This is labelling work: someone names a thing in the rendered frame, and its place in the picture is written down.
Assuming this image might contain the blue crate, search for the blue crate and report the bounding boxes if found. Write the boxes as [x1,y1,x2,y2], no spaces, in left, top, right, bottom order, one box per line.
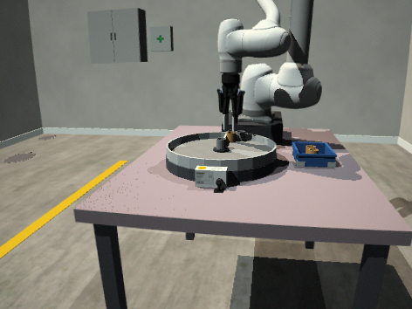
[292,142,337,168]

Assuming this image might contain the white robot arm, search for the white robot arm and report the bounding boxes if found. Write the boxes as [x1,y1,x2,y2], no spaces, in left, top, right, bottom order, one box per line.
[218,0,322,123]

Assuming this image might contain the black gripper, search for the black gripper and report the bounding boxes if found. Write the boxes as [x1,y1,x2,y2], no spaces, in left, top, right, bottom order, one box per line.
[217,74,245,132]

